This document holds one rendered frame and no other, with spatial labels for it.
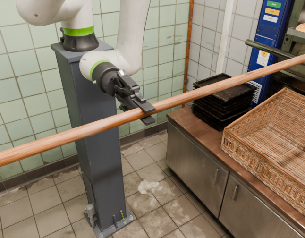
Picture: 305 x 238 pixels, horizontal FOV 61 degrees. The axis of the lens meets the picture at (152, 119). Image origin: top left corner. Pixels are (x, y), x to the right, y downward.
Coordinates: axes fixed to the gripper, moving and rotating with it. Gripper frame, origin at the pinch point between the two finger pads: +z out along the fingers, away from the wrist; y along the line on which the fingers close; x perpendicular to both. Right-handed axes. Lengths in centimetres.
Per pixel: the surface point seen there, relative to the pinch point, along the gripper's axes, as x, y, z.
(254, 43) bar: -77, 3, -26
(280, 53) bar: -76, 3, -12
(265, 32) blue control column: -111, 8, -45
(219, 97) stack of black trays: -74, 39, -40
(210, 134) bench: -68, 62, -37
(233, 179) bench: -59, 69, -7
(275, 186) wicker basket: -64, 58, 12
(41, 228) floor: 39, 120, -73
